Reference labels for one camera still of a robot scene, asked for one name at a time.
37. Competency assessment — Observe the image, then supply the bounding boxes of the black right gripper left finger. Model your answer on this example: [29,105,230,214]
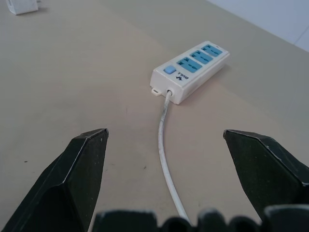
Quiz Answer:
[0,128,110,232]

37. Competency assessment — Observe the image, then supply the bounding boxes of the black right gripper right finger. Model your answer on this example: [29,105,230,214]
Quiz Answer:
[223,129,309,224]

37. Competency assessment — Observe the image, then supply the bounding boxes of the white power strip blue sockets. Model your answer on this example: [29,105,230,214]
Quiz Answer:
[150,41,230,105]

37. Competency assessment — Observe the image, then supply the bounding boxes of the white object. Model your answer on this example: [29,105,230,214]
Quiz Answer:
[4,0,39,15]

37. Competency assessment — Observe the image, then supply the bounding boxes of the white power cable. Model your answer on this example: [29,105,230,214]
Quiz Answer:
[157,89,191,224]

